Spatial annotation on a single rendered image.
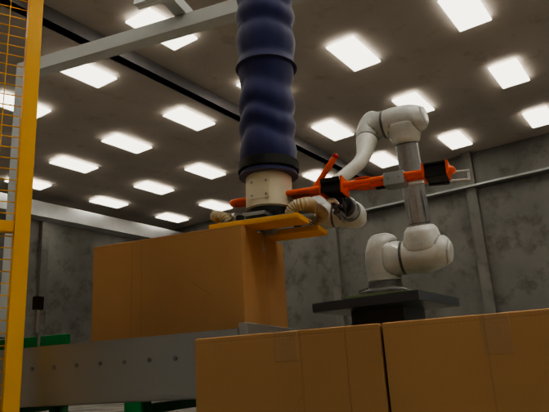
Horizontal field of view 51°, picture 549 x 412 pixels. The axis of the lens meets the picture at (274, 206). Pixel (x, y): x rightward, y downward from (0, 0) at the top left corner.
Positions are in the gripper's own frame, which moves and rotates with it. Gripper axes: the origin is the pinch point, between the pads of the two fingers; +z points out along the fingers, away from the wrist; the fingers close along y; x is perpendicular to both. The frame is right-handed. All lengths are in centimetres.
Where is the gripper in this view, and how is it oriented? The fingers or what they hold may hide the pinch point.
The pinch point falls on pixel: (332, 192)
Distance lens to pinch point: 207.1
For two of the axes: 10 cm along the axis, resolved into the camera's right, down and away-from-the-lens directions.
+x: -9.3, 1.5, 3.3
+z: -3.6, -2.6, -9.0
